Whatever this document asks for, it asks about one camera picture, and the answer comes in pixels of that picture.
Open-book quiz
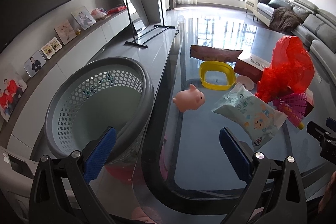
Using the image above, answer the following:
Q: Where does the light blue wet wipes pack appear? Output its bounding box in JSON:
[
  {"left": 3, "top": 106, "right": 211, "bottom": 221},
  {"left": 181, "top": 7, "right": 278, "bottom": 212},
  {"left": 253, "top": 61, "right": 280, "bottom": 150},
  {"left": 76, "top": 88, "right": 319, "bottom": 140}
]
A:
[{"left": 212, "top": 83, "right": 287, "bottom": 150}]

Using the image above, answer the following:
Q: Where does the red plastic bag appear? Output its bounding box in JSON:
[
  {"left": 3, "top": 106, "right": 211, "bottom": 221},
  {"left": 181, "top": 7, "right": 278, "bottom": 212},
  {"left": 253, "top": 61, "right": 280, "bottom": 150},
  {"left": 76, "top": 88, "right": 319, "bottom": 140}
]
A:
[{"left": 256, "top": 36, "right": 315, "bottom": 103}]

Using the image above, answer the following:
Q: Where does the red cardboard box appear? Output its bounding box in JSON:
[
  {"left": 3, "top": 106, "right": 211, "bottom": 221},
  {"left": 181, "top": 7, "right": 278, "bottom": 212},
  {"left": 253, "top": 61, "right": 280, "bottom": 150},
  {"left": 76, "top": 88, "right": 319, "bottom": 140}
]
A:
[{"left": 234, "top": 54, "right": 270, "bottom": 83}]

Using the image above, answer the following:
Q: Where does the brown snack bag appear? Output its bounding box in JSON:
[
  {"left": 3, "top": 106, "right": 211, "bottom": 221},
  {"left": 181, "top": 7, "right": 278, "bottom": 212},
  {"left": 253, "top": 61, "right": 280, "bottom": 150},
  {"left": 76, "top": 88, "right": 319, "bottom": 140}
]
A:
[{"left": 190, "top": 45, "right": 243, "bottom": 63}]

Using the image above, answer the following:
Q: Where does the pink plastic mesh fan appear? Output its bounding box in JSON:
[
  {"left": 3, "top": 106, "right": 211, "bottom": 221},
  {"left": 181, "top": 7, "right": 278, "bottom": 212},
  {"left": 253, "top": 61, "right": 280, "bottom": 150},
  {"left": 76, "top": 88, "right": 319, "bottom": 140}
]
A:
[{"left": 273, "top": 92, "right": 307, "bottom": 130}]

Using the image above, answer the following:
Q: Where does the cardboard box on floor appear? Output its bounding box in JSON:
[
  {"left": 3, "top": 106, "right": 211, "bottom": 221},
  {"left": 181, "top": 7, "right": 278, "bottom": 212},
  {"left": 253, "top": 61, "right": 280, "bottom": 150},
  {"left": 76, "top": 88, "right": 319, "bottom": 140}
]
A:
[{"left": 1, "top": 147, "right": 38, "bottom": 201}]

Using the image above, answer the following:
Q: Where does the white low tv cabinet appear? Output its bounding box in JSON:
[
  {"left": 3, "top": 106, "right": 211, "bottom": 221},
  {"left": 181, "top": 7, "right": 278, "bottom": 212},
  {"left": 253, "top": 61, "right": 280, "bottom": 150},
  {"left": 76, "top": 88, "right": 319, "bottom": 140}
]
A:
[{"left": 1, "top": 10, "right": 130, "bottom": 158}]

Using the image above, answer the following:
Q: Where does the broken eggshell piece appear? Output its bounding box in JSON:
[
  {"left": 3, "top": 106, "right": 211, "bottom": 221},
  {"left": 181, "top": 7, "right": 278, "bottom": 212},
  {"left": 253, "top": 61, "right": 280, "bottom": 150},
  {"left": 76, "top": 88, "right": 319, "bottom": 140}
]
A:
[{"left": 236, "top": 75, "right": 255, "bottom": 90}]

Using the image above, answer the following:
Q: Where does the grey sectional sofa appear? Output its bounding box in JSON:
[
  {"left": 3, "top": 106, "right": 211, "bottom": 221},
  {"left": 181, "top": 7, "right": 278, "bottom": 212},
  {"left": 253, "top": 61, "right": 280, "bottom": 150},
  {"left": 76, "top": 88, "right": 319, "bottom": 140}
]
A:
[{"left": 245, "top": 0, "right": 336, "bottom": 85}]

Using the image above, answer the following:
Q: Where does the brown throw blanket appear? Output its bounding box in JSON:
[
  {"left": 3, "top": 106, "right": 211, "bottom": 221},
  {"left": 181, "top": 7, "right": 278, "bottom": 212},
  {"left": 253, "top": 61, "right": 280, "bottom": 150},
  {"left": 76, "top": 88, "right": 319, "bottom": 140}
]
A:
[{"left": 269, "top": 7, "right": 303, "bottom": 33}]

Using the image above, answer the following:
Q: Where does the family photo in red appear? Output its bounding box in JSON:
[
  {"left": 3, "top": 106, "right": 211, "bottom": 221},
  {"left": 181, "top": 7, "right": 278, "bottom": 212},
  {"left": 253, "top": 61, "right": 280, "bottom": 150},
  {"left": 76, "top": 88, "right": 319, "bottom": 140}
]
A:
[{"left": 0, "top": 65, "right": 27, "bottom": 122}]

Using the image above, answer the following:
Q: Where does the grey perforated laundry basket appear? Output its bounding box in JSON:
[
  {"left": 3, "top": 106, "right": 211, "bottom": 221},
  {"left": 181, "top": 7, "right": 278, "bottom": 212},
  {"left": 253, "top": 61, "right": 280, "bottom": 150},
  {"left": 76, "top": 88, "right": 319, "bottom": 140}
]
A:
[{"left": 44, "top": 57, "right": 154, "bottom": 165}]

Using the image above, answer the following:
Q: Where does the pink rubber pig toy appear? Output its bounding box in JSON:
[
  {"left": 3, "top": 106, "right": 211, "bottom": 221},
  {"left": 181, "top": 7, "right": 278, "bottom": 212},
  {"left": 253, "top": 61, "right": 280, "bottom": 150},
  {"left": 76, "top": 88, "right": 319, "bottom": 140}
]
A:
[{"left": 173, "top": 84, "right": 205, "bottom": 113}]

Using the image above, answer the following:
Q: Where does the baby photo canvas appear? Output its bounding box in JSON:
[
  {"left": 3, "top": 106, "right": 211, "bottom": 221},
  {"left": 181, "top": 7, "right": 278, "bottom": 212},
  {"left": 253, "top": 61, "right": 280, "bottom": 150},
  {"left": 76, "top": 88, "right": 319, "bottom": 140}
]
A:
[{"left": 54, "top": 20, "right": 77, "bottom": 45}]

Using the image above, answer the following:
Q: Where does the black clothes rack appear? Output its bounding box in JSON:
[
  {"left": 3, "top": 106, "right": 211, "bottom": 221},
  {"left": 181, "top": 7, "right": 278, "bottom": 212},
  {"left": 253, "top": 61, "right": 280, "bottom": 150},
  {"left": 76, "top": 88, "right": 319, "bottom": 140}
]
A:
[{"left": 125, "top": 0, "right": 175, "bottom": 48}]

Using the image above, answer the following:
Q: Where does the pink bag on cabinet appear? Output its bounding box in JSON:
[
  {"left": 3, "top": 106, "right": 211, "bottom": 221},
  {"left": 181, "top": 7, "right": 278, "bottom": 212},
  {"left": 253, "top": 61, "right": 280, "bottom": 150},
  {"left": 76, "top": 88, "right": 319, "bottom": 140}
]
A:
[{"left": 91, "top": 8, "right": 108, "bottom": 20}]

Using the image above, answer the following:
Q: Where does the red item on cabinet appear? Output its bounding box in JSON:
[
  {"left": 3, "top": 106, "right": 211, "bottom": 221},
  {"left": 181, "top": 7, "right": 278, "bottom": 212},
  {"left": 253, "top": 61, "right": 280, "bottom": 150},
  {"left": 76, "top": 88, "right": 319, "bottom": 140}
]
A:
[{"left": 108, "top": 6, "right": 127, "bottom": 15}]

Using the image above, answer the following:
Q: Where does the man portrait photo frame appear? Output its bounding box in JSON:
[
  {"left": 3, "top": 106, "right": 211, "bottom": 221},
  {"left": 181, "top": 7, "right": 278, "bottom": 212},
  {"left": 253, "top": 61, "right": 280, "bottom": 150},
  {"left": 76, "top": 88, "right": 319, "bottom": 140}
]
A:
[{"left": 24, "top": 51, "right": 46, "bottom": 78}]

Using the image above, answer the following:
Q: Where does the yellow plastic ring bowl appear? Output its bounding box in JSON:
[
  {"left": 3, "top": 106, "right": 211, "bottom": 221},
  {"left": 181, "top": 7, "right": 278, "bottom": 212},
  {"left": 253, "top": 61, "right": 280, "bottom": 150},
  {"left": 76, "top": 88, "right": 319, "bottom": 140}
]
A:
[{"left": 199, "top": 61, "right": 236, "bottom": 91}]

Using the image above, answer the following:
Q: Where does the white scalloped photo frame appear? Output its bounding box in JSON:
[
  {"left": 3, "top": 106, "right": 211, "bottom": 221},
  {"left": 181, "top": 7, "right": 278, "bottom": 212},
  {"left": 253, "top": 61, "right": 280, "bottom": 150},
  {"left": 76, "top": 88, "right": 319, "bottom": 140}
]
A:
[{"left": 41, "top": 37, "right": 63, "bottom": 60}]

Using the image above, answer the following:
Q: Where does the child portrait photo frame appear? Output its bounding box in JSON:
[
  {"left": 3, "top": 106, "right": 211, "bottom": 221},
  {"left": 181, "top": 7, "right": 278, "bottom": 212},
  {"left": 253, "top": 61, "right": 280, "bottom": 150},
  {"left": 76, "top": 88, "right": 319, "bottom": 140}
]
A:
[{"left": 71, "top": 6, "right": 96, "bottom": 30}]

